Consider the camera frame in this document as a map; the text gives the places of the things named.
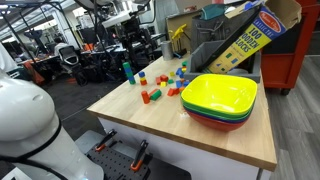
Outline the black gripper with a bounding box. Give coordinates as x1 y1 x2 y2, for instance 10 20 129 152
121 15 152 63

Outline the long red block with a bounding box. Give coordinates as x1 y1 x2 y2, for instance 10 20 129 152
147 87 160 97

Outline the tall red cylinder block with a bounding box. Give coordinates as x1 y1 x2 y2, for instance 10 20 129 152
140 90 151 105

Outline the green rectangular block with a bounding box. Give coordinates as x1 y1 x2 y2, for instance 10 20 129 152
149 89 163 102

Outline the red wooden block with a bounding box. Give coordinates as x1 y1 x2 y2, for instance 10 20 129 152
166 87 181 98

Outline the metal cup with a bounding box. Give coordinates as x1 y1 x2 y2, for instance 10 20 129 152
160 40 175 62

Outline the yellow hand tool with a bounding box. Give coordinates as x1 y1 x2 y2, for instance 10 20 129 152
168 23 188 43

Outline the brown cardboard box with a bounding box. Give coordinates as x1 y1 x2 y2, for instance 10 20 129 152
165 10 201 54

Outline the gray plastic bin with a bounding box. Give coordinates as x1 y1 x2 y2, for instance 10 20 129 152
183 39 262 84

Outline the gray mesh office chair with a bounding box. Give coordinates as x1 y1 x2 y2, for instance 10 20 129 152
54 42 88 86

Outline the dark gray fabric basket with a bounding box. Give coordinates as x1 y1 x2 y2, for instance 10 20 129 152
190 9 236 54

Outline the teal cloth item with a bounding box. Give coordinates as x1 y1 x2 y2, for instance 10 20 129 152
200 3 226 21

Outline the yellow plastic bowl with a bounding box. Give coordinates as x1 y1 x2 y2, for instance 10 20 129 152
180 73 259 116

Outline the black orange clamp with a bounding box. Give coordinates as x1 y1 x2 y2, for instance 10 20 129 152
129 139 150 173
94 129 118 153

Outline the green plastic bowl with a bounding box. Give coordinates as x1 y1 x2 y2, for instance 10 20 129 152
180 98 257 122

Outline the red plastic bowl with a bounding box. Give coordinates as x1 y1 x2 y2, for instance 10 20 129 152
184 108 253 133

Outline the wooden blocks cardboard box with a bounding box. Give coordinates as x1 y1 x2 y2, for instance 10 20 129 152
199 0 303 75

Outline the blue plastic bowl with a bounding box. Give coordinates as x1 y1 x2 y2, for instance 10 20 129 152
182 104 254 125

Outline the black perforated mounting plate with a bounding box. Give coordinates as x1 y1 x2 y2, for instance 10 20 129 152
85 139 152 180

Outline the robot mounting stand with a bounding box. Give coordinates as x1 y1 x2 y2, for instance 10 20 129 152
73 129 193 180

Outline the red tool cabinet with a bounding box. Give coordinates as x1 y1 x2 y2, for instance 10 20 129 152
260 0 320 97

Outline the blue-handled tool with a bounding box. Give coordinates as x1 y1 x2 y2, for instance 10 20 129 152
173 48 188 60

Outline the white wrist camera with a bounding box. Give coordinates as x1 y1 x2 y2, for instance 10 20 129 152
100 10 133 29

